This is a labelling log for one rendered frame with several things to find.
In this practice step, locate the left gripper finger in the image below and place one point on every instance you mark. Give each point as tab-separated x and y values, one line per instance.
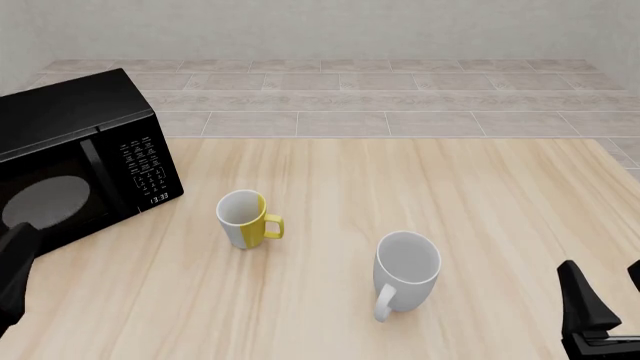
16	270

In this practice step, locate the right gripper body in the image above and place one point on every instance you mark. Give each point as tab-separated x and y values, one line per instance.
600	347

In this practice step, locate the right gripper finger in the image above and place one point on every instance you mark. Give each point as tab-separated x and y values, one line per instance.
636	275
585	303

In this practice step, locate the grey round microwave turntable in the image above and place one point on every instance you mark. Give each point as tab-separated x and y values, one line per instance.
50	200

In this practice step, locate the black microwave oven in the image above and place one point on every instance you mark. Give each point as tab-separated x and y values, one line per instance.
75	112

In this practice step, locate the white and yellow mug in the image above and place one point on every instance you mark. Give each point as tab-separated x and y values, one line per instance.
247	232

